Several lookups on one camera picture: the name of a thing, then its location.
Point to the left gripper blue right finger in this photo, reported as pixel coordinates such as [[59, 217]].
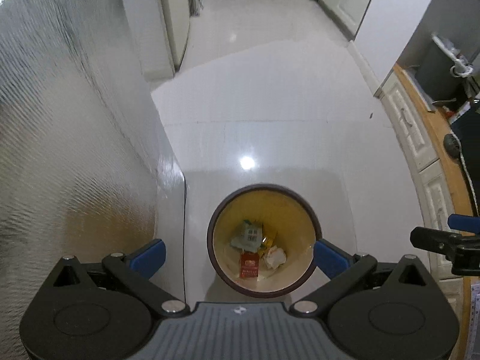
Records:
[[330, 259]]

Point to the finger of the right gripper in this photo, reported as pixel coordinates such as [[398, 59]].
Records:
[[463, 222]]

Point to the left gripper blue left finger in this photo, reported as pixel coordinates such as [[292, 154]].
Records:
[[147, 260]]

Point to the yellow cigarette box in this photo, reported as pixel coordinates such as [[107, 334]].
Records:
[[268, 239]]

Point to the red cigarette pack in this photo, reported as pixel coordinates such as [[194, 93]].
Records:
[[249, 265]]

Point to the white orange wrapper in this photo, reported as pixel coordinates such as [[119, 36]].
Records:
[[274, 258]]

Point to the round brown waste basket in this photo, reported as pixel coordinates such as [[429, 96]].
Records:
[[276, 207]]

